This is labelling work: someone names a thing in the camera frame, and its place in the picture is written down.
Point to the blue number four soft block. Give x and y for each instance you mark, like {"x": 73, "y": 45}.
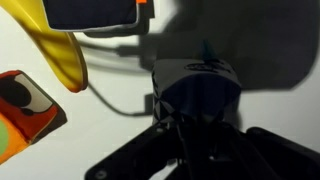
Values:
{"x": 196, "y": 93}

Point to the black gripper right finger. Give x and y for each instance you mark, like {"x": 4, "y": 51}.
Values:
{"x": 273, "y": 156}

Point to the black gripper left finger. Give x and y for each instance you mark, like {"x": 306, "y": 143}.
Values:
{"x": 156, "y": 153}

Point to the dark letter A soft block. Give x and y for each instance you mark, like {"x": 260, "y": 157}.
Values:
{"x": 90, "y": 15}

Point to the orange number six soft block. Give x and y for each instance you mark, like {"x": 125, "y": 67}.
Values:
{"x": 26, "y": 116}

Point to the yellow banana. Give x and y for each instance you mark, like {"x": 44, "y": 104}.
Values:
{"x": 63, "y": 53}

